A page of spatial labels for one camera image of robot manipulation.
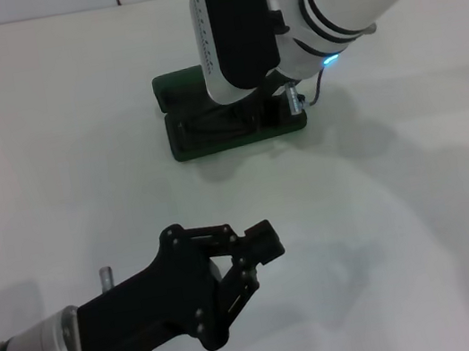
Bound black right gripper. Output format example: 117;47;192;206
243;66;295;113

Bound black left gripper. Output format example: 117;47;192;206
64;205;302;351

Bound black glasses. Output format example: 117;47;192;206
175;98;269;146

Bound green glasses case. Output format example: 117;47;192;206
149;48;313;166

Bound grey right gripper cable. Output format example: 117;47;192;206
296;65;333;108

